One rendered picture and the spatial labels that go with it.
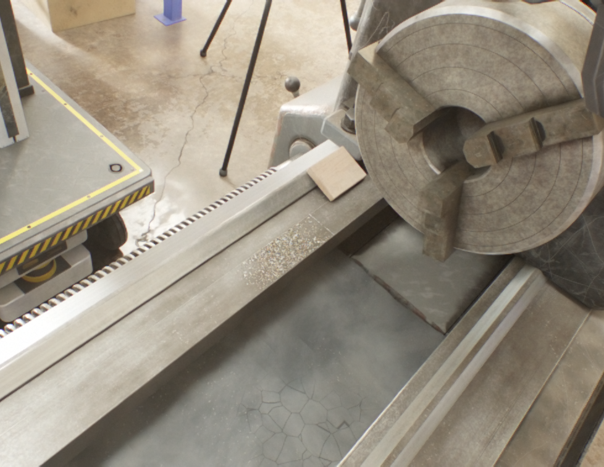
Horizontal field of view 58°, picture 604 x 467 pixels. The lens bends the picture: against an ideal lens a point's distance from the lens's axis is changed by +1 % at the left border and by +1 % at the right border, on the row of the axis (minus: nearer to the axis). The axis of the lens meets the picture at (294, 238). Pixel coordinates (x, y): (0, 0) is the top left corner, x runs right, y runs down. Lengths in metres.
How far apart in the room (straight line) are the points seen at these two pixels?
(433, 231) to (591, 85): 0.24
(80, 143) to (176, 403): 1.03
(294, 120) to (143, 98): 1.34
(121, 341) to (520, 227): 0.44
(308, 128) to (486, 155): 0.56
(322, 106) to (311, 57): 1.74
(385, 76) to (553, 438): 0.46
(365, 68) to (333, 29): 2.42
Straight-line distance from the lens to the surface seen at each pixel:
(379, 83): 0.55
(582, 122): 0.48
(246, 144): 2.14
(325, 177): 0.81
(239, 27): 2.82
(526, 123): 0.48
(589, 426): 1.30
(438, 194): 0.54
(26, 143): 1.64
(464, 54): 0.52
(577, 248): 0.81
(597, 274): 0.82
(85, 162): 1.57
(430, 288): 0.92
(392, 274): 0.91
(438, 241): 0.59
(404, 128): 0.52
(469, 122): 0.62
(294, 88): 1.16
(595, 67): 0.39
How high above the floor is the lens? 1.40
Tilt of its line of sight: 49 degrees down
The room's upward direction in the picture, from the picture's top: 17 degrees clockwise
